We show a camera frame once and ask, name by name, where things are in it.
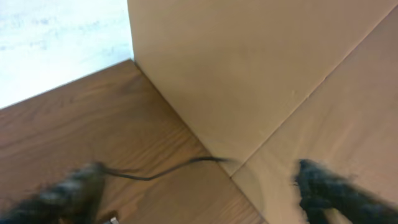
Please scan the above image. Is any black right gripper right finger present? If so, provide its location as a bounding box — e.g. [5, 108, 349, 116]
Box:
[295, 159, 397, 224]

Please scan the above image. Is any cardboard panel at right edge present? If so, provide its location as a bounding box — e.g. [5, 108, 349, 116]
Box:
[128, 0, 397, 223]

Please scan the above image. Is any black usb cable bundle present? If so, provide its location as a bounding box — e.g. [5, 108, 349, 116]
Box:
[99, 156, 231, 182]

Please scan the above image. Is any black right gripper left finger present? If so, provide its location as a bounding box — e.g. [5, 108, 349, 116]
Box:
[1, 162, 105, 224]

